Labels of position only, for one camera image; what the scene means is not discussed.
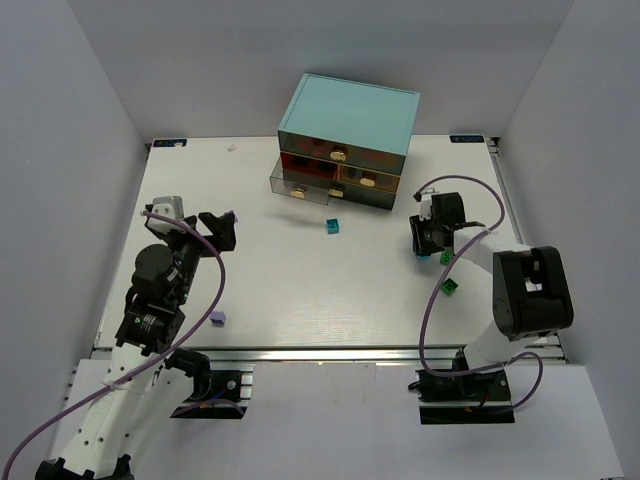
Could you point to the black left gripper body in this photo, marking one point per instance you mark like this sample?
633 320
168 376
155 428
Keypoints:
208 236

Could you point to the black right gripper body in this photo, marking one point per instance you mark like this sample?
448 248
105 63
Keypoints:
422 236

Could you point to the long green lego brick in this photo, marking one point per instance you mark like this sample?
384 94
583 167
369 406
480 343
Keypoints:
446 257

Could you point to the small clear drawer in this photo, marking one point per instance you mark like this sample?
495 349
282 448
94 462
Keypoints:
368 179
299 185

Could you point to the small teal lego cube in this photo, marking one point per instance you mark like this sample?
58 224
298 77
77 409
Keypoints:
332 226

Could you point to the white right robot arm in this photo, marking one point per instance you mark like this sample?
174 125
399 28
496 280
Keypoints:
530 294

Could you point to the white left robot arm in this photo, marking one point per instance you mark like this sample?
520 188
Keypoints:
150 373

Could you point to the green lego cube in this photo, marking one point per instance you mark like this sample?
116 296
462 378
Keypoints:
449 286

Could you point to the dark bottom drawer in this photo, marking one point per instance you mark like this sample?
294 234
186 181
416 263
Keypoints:
362 195

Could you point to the lilac lego brick front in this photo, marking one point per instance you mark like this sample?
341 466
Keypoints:
217 318

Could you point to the right blue corner label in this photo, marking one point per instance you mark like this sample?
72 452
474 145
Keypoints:
463 139

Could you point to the blue corner label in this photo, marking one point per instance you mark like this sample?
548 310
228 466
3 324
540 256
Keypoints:
463 139
169 143

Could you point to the left blue corner label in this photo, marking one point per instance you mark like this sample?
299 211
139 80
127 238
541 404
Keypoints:
169 143

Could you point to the teal drawer cabinet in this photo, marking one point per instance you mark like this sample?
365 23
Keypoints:
349 112

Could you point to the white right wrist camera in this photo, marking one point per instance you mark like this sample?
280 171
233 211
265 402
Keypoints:
424 199

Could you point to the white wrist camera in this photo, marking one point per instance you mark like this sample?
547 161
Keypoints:
424 199
166 206

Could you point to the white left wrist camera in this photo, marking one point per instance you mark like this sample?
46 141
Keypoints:
166 206

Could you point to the aluminium table front rail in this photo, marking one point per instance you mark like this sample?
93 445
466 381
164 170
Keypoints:
547 351

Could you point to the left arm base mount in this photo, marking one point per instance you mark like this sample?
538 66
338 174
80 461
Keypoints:
223 394

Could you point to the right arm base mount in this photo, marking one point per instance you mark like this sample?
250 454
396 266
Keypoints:
479 399

